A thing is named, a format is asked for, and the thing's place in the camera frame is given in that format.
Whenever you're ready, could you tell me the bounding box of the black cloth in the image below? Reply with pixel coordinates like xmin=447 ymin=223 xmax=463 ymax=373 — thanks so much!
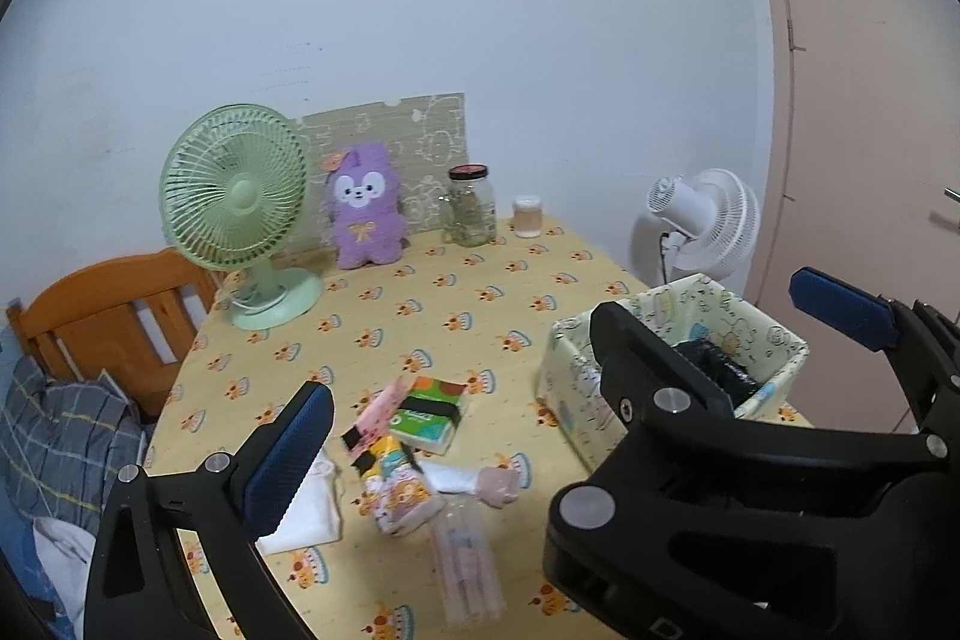
xmin=671 ymin=340 xmax=758 ymax=402

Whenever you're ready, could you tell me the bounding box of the white cloth pouch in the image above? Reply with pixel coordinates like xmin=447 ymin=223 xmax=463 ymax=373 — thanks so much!
xmin=259 ymin=456 xmax=344 ymax=556

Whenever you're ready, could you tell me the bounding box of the plaid blue blanket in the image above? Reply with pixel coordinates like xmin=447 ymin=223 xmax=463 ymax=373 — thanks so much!
xmin=0 ymin=351 xmax=147 ymax=525

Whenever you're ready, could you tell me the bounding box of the pink packet with black band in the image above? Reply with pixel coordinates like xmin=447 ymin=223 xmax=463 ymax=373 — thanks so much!
xmin=341 ymin=376 xmax=418 ymax=462

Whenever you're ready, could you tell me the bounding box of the metal door handle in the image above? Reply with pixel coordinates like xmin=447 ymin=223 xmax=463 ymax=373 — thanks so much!
xmin=930 ymin=185 xmax=960 ymax=234

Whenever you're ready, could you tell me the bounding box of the white electric fan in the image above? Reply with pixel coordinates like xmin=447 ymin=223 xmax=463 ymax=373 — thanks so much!
xmin=628 ymin=167 xmax=761 ymax=296

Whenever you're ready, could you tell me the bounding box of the green and orange tissue pack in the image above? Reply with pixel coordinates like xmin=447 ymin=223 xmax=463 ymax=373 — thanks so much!
xmin=388 ymin=377 xmax=470 ymax=456

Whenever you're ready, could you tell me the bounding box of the cartoon printed tissue pack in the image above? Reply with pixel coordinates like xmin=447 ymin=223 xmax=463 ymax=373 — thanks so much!
xmin=352 ymin=436 xmax=445 ymax=537

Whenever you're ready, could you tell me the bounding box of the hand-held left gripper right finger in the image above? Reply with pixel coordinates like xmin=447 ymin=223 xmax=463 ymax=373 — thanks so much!
xmin=660 ymin=460 xmax=893 ymax=513

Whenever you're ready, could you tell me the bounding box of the beige cartoon printed board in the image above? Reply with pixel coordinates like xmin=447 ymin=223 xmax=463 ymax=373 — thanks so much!
xmin=298 ymin=91 xmax=470 ymax=255

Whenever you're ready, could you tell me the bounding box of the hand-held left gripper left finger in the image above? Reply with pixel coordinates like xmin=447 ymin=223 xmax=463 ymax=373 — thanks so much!
xmin=84 ymin=380 xmax=336 ymax=640

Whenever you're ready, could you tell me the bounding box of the yellow printed tablecloth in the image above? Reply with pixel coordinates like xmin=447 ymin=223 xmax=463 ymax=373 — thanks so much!
xmin=142 ymin=212 xmax=815 ymax=640

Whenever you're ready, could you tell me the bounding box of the clear plastic packet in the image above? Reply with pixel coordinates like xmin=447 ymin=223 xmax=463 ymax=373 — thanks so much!
xmin=430 ymin=494 xmax=505 ymax=627

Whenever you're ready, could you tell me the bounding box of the purple plush toy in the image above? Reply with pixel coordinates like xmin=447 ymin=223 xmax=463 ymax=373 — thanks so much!
xmin=322 ymin=142 xmax=410 ymax=271

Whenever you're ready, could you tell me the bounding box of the white cloth on bed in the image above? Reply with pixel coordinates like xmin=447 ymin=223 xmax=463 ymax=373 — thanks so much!
xmin=34 ymin=516 xmax=97 ymax=615

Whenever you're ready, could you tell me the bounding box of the blue bed sheet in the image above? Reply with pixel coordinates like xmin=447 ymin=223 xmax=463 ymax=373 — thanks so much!
xmin=0 ymin=520 xmax=80 ymax=640

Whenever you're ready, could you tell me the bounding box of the glass jar with dark lid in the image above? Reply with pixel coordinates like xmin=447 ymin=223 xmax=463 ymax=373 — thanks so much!
xmin=441 ymin=164 xmax=497 ymax=248

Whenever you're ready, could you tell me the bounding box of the small cotton swab jar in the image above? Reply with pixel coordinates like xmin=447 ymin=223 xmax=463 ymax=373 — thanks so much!
xmin=512 ymin=195 xmax=543 ymax=238

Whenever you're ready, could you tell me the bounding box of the beige door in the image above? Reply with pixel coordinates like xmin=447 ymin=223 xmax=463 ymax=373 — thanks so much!
xmin=739 ymin=0 xmax=960 ymax=435

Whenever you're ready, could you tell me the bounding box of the green desk fan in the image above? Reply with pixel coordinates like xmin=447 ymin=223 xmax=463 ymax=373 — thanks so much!
xmin=157 ymin=101 xmax=325 ymax=331

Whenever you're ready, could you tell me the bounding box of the white fan cord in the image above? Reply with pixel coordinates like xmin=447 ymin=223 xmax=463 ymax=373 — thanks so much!
xmin=223 ymin=281 xmax=292 ymax=313

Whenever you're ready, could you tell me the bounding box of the cartoon printed fabric storage box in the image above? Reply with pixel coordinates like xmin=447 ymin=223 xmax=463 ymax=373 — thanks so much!
xmin=536 ymin=276 xmax=811 ymax=472

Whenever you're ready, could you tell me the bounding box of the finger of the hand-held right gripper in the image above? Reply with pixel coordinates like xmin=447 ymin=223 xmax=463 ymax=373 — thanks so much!
xmin=787 ymin=266 xmax=960 ymax=431
xmin=541 ymin=301 xmax=950 ymax=640

